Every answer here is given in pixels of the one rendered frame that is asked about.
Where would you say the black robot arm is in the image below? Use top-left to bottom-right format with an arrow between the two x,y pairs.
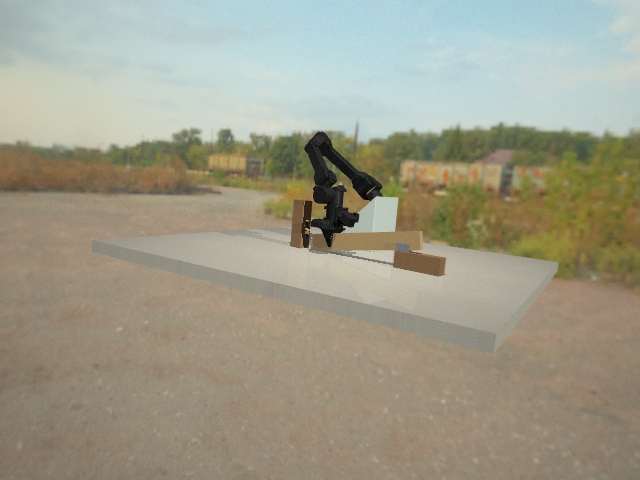
304,131 -> 383,226

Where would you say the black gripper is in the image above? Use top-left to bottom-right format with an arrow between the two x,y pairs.
311,204 -> 346,247

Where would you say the long tan wooden plank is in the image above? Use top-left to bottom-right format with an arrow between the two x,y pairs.
312,231 -> 423,250

